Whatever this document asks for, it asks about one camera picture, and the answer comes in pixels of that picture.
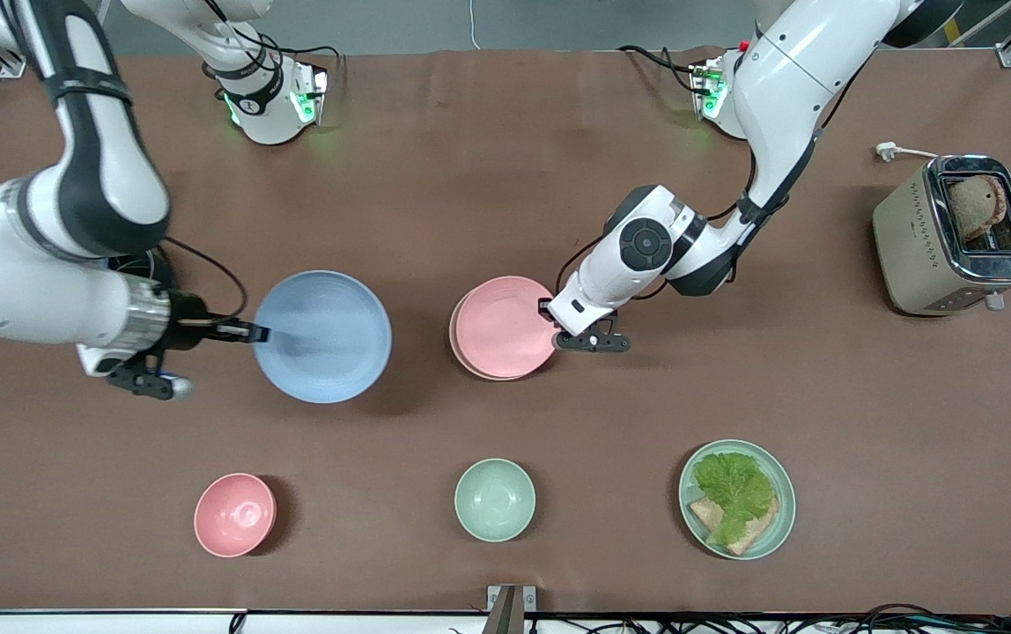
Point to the brown table cover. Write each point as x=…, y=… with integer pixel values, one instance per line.
x=435, y=176

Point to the base connector box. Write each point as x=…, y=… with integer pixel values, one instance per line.
x=706, y=88
x=316, y=88

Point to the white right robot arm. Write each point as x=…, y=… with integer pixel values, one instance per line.
x=109, y=176

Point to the brown bread slice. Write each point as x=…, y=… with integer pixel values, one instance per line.
x=702, y=512
x=759, y=528

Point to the green plate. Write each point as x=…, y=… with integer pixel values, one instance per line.
x=785, y=506

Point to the pink plate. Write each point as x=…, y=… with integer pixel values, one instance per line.
x=505, y=330

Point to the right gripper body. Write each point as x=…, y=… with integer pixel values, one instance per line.
x=188, y=318

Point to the beige plate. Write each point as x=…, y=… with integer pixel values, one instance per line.
x=453, y=343

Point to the white power plug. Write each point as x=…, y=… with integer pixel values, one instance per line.
x=889, y=151

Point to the beige chrome toaster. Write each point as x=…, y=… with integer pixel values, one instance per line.
x=919, y=255

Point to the green lettuce leaf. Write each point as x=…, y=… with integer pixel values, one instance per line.
x=734, y=484

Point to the grey metal bracket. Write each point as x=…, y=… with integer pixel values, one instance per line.
x=510, y=608

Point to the left base connector box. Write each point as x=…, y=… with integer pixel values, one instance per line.
x=706, y=88

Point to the brown toast slice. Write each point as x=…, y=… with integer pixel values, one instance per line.
x=974, y=207

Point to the pink bowl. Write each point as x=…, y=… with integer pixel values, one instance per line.
x=234, y=515

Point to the blue plate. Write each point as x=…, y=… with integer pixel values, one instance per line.
x=329, y=343

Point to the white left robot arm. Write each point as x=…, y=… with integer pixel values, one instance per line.
x=787, y=79

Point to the right base connector box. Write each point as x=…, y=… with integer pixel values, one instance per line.
x=316, y=88

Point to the green bowl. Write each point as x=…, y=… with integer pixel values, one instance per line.
x=495, y=499

